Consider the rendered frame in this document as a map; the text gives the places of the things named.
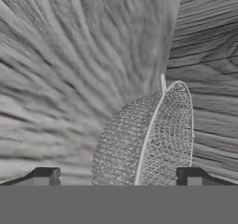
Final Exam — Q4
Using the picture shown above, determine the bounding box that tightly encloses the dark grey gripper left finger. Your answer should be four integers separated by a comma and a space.
0, 166, 61, 187

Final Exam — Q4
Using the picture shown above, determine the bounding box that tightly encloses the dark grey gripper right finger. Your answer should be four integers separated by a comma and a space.
176, 166, 238, 187

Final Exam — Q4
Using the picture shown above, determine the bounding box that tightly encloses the silver mesh tea strainer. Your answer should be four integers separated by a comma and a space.
90, 73, 196, 187

